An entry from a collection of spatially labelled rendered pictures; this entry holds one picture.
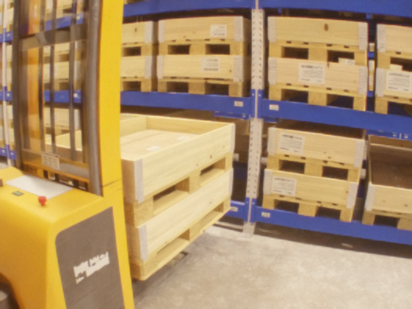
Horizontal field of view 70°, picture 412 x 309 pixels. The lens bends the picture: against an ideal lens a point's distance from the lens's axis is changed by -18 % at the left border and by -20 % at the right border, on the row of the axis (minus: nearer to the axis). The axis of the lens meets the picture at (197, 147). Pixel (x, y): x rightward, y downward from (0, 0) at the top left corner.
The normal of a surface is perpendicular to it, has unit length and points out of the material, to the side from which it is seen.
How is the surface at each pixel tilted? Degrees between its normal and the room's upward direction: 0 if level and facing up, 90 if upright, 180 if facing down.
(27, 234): 68
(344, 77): 90
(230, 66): 90
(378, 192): 90
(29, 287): 74
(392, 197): 90
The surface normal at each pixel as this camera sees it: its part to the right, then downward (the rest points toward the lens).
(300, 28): -0.47, 0.19
